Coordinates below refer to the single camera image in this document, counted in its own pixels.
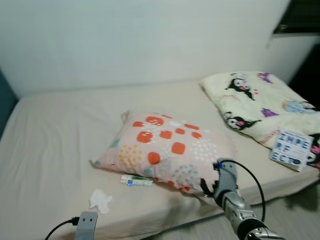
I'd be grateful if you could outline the dark window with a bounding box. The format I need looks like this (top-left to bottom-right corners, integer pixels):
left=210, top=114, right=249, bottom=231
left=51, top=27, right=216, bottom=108
left=272, top=0, right=320, bottom=35

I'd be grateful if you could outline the white green tube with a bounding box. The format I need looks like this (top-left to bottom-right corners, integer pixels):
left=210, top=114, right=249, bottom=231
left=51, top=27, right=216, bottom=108
left=120, top=174, right=154, bottom=187

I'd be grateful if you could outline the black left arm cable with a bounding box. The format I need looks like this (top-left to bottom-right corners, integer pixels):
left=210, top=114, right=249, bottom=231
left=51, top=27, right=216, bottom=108
left=44, top=216, right=81, bottom=240

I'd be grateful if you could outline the cream sheeted bed mattress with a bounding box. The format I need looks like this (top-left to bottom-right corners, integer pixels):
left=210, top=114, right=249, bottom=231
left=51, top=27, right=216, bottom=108
left=0, top=75, right=320, bottom=240

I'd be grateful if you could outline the white book with blue letters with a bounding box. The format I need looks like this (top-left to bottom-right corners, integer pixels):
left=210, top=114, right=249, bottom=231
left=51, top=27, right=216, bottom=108
left=269, top=128, right=314, bottom=172

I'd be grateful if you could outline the cream cartoon print comforter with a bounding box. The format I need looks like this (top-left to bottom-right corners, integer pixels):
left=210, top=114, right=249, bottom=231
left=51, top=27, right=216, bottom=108
left=200, top=71, right=320, bottom=169

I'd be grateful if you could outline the pink pillow with orange spots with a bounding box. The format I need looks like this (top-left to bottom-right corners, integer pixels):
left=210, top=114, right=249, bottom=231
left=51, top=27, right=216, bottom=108
left=90, top=111, right=236, bottom=195

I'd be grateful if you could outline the crumpled white tissue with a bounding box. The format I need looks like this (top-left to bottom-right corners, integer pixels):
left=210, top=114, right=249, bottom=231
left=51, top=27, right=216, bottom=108
left=89, top=189, right=114, bottom=215

